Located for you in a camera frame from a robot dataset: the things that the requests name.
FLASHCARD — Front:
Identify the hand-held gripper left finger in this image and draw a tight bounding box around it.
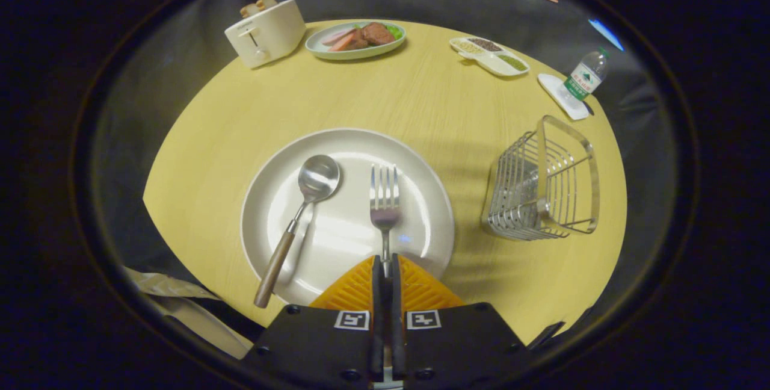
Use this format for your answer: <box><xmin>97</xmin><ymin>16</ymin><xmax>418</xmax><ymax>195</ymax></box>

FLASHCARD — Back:
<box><xmin>241</xmin><ymin>256</ymin><xmax>386</xmax><ymax>388</ymax></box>

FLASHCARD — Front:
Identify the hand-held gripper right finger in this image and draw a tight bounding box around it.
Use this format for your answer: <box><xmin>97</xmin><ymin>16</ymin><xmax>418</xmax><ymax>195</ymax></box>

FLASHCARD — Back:
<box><xmin>391</xmin><ymin>253</ymin><xmax>533</xmax><ymax>388</ymax></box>

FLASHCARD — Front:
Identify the wooden-handled metal fork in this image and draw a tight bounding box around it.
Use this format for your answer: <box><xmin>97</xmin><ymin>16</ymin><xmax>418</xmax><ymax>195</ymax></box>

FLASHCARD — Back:
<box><xmin>369</xmin><ymin>164</ymin><xmax>402</xmax><ymax>276</ymax></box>

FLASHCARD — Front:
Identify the wooden-handled metal spoon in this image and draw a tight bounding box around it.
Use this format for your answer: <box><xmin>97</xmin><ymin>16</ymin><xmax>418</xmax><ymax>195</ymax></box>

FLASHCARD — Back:
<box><xmin>253</xmin><ymin>154</ymin><xmax>342</xmax><ymax>309</ymax></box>

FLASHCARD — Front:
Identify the large white plate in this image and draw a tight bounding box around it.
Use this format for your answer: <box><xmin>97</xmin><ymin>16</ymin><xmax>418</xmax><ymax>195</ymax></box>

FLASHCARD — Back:
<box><xmin>241</xmin><ymin>128</ymin><xmax>455</xmax><ymax>306</ymax></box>

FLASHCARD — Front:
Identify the beige cloth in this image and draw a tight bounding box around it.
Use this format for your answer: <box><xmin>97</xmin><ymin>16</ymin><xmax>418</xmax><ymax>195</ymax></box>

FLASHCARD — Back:
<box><xmin>123</xmin><ymin>267</ymin><xmax>253</xmax><ymax>359</ymax></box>

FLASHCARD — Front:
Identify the white coaster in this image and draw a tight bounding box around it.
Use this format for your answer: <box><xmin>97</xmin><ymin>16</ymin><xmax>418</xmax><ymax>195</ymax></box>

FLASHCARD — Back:
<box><xmin>537</xmin><ymin>73</ymin><xmax>590</xmax><ymax>121</ymax></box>

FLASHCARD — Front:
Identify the white divided condiment dish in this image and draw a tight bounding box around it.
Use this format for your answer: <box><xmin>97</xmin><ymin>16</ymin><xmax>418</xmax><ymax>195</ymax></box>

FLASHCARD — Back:
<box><xmin>449</xmin><ymin>37</ymin><xmax>531</xmax><ymax>77</ymax></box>

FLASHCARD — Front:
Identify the green-label water bottle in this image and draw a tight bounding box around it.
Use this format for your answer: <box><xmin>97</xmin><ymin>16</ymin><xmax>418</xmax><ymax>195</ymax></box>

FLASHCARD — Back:
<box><xmin>556</xmin><ymin>47</ymin><xmax>611</xmax><ymax>108</ymax></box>

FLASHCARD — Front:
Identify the pale green food plate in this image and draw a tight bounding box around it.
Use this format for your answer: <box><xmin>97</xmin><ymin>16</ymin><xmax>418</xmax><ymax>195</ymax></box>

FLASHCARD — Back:
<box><xmin>305</xmin><ymin>21</ymin><xmax>407</xmax><ymax>61</ymax></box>

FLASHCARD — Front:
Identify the red sausage slice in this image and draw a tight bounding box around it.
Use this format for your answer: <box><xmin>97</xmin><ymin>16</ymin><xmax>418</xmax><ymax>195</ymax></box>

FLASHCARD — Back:
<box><xmin>328</xmin><ymin>32</ymin><xmax>363</xmax><ymax>52</ymax></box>

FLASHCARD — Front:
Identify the pink ham slice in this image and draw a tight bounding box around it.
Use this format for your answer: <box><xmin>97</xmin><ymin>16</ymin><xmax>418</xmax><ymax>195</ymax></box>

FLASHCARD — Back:
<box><xmin>322</xmin><ymin>28</ymin><xmax>357</xmax><ymax>46</ymax></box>

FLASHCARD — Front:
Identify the cream toaster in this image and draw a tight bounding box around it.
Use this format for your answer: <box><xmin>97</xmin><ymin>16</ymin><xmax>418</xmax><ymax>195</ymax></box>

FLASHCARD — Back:
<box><xmin>224</xmin><ymin>0</ymin><xmax>307</xmax><ymax>69</ymax></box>

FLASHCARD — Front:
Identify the brown meat patty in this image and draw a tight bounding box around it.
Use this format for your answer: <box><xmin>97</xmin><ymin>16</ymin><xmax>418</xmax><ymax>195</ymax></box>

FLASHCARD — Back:
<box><xmin>360</xmin><ymin>22</ymin><xmax>396</xmax><ymax>46</ymax></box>

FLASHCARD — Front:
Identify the metal wire cutlery basket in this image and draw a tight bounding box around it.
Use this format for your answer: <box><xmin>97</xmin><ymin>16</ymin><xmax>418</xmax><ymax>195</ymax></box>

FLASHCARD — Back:
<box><xmin>481</xmin><ymin>115</ymin><xmax>600</xmax><ymax>241</ymax></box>

